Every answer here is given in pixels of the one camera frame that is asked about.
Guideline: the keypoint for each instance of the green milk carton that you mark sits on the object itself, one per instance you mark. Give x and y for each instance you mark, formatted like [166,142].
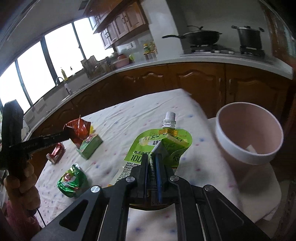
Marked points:
[89,145]

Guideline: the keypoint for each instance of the floral white tablecloth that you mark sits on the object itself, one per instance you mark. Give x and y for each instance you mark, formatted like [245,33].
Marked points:
[256,193]

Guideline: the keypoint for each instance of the glass door wooden cabinet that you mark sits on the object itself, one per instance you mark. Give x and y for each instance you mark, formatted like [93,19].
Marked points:
[281,37]

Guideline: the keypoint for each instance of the red snack wrapper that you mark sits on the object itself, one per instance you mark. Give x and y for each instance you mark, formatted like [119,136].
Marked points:
[78,130]

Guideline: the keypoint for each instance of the kitchen faucet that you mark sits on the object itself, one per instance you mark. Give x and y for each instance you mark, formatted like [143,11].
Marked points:
[60,81]

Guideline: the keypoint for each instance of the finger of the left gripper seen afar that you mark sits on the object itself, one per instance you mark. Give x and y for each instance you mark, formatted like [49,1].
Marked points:
[43,142]

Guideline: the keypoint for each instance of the dark stock pot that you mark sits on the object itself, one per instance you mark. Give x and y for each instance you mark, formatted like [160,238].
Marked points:
[249,37]

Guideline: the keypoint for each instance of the brown upper kitchen cabinets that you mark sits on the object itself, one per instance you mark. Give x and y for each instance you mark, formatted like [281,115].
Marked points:
[116,21]

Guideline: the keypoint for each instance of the pink basin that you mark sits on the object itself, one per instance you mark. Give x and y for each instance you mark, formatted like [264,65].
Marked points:
[121,61]

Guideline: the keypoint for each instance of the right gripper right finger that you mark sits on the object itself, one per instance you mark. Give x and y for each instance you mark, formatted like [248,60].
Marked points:
[165,189]

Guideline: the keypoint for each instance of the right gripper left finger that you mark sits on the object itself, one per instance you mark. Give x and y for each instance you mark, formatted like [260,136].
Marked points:
[140,173]

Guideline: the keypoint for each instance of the brown kitchen cabinets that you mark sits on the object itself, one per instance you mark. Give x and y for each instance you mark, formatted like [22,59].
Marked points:
[116,21]
[211,84]

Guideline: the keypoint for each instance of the person left hand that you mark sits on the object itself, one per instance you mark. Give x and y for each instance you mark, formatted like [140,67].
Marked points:
[23,193]

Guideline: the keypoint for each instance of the brown lower kitchen cabinets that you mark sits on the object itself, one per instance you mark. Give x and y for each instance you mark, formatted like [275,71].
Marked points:
[211,84]

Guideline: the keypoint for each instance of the green crumpled wrapper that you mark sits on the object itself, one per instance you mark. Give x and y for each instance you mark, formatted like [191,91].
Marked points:
[74,182]

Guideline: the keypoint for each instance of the green juice pouch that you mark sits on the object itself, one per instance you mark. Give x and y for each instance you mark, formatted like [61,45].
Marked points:
[168,141]

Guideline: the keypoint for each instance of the gas stove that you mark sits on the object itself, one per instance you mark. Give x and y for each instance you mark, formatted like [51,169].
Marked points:
[219,49]

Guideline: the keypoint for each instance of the crushed red drink can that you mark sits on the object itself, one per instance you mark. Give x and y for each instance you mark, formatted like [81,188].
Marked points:
[57,154]

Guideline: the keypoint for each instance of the dish drying rack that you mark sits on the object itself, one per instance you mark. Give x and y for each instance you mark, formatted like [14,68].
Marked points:
[95,68]

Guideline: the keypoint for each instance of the black wok with lid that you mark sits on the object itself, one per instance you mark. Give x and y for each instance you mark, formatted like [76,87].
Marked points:
[199,37]

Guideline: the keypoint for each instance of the pink white trash bin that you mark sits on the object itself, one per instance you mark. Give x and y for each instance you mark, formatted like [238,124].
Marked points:
[250,137]

